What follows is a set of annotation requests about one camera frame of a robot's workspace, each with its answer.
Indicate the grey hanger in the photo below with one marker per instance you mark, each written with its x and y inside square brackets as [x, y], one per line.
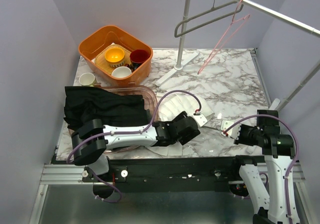
[212, 128]
[177, 30]

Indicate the white mug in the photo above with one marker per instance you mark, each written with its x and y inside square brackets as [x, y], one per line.
[88, 80]

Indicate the silver clothes rack rail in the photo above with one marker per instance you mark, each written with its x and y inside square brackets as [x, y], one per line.
[281, 17]

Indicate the black mounting bar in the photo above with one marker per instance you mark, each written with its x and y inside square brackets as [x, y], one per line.
[178, 174]

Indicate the black garment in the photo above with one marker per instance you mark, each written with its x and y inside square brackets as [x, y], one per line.
[83, 104]

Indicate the yellow bowl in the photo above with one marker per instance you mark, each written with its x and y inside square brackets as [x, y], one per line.
[115, 57]

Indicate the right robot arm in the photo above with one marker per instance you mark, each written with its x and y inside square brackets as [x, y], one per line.
[274, 203]

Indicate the white skirt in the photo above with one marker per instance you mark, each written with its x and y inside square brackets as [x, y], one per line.
[170, 108]

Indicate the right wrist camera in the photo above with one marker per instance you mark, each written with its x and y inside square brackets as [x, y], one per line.
[228, 131]

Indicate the orange plastic bin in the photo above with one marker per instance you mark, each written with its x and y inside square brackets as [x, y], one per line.
[110, 35]

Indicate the clear pink plastic basket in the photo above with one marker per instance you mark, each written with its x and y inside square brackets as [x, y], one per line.
[150, 102]

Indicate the white bowl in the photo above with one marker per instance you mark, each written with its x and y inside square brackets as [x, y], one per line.
[121, 72]

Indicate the dark red cup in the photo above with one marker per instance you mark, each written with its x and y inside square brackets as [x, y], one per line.
[137, 58]

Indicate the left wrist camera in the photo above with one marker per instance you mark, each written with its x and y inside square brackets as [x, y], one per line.
[200, 119]

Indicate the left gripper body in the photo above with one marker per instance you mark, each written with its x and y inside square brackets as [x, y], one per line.
[183, 141]

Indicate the woven bamboo mat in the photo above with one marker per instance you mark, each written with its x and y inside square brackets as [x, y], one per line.
[102, 63]

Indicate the pink wire hanger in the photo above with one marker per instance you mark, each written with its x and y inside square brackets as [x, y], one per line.
[233, 28]

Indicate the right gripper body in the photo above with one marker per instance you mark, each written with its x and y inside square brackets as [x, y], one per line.
[248, 135]

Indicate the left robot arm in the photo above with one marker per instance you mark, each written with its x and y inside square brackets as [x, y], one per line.
[91, 140]

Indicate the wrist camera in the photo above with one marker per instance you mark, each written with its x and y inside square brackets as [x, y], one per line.
[228, 131]
[200, 119]

